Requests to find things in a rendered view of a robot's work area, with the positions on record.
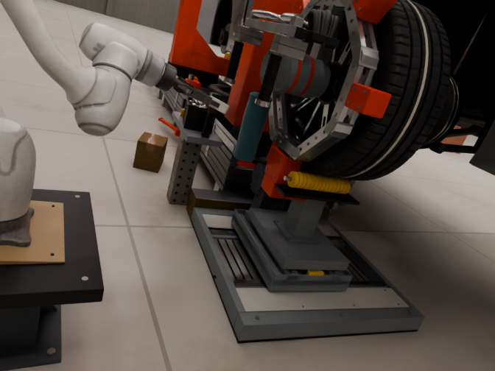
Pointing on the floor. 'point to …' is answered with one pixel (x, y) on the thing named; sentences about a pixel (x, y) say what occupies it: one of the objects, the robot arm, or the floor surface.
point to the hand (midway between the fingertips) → (217, 104)
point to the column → (183, 171)
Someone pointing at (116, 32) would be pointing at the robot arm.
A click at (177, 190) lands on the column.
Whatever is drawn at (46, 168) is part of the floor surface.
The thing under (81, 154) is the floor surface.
